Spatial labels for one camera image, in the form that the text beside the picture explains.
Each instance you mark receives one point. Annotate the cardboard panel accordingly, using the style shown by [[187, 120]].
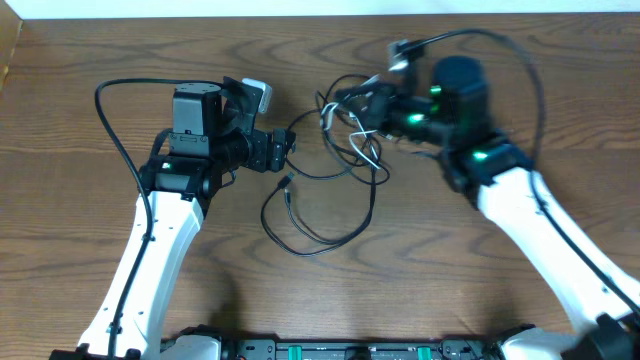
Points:
[[10, 29]]

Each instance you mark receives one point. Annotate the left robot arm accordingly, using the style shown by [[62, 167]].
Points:
[[212, 134]]

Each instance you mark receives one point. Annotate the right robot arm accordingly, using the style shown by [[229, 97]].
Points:
[[480, 162]]

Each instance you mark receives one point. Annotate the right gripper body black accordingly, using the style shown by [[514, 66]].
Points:
[[376, 107]]

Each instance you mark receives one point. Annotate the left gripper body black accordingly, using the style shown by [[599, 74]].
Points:
[[267, 151]]

